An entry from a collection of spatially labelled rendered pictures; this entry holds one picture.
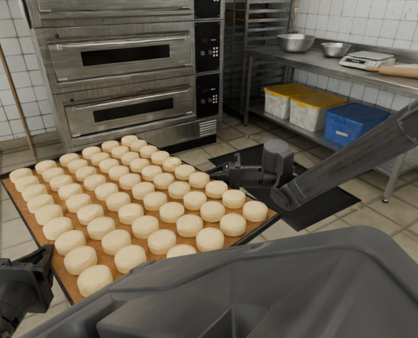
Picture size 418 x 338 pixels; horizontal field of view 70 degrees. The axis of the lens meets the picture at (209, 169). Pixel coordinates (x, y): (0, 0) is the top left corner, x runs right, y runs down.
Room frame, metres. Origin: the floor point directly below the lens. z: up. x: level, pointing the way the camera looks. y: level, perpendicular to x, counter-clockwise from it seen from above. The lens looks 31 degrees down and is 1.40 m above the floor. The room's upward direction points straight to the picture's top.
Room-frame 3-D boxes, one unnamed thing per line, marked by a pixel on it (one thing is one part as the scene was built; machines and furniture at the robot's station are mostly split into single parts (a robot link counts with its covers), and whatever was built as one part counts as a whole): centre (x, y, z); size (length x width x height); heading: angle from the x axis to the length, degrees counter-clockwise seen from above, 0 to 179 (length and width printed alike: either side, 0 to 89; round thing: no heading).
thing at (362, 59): (2.55, -1.29, 0.92); 0.32 x 0.30 x 0.09; 128
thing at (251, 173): (0.64, -0.10, 1.00); 0.07 x 0.07 x 0.10; 87
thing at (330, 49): (2.98, -1.18, 0.93); 0.27 x 0.27 x 0.10
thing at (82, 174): (0.65, 0.31, 1.00); 0.05 x 0.05 x 0.02
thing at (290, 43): (3.26, -0.88, 0.95); 0.39 x 0.39 x 0.14
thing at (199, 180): (0.60, 0.02, 1.01); 0.05 x 0.05 x 0.02
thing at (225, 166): (0.64, -0.02, 0.99); 0.09 x 0.07 x 0.07; 87
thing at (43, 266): (0.35, 0.29, 0.99); 0.09 x 0.07 x 0.07; 177
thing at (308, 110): (2.93, -1.10, 0.36); 0.47 x 0.38 x 0.26; 121
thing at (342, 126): (2.54, -1.33, 0.36); 0.47 x 0.38 x 0.26; 123
